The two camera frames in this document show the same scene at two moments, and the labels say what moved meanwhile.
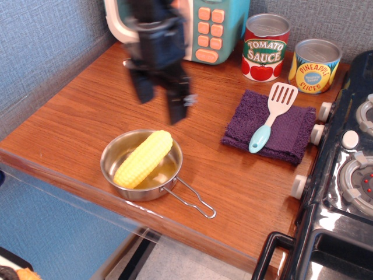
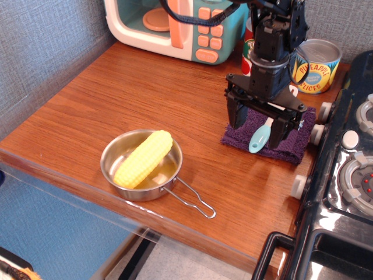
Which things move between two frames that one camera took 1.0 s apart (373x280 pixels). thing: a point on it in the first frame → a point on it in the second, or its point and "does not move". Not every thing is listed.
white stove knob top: x=324 y=111 does not move
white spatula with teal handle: x=281 y=95 does not move
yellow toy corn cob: x=148 y=154 does not move
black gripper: x=158 y=44 → x=268 y=87
